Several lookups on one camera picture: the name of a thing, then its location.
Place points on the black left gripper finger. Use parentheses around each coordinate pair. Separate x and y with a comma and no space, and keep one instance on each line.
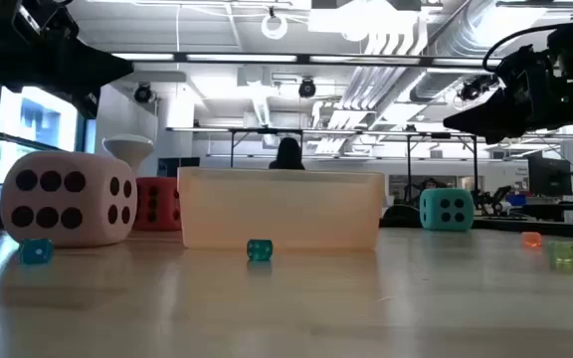
(87,102)
(82,67)

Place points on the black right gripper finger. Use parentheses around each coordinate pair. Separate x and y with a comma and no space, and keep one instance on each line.
(500,117)

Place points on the large pink foam die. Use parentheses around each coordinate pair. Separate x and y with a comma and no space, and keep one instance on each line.
(87,204)

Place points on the large teal foam die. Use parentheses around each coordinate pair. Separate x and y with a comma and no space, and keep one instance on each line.
(433,219)

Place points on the large red foam die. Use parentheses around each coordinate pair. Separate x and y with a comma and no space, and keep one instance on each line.
(162,199)

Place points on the small orange translucent die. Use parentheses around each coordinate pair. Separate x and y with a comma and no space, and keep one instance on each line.
(531,240)

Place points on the small yellow-green translucent die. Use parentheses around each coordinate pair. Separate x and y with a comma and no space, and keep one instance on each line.
(563,255)

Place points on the small blue translucent die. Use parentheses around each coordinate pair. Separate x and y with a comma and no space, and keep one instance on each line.
(36,250)

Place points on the orange translucent plastic bin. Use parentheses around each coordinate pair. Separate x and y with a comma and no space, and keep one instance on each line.
(281,209)

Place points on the small teal translucent die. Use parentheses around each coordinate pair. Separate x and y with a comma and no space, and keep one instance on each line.
(259,249)

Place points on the black background robot arm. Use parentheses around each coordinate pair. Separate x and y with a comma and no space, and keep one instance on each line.
(495,196)

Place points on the white funnel-shaped lamp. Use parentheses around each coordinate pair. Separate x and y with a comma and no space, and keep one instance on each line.
(128,146)

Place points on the black computer monitor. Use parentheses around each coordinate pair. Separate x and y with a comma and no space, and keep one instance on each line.
(550,176)

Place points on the long ceiling light bar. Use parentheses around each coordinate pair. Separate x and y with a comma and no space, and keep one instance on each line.
(242,57)

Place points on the person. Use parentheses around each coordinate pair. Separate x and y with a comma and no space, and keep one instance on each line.
(286,154)

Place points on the black ceiling camera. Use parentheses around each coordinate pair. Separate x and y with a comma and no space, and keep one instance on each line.
(143,93)
(470,91)
(307,88)

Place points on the window with dark frame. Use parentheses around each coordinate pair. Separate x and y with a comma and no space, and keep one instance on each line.
(38,119)

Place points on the black frame workbench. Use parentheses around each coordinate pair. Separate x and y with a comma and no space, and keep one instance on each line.
(266,131)

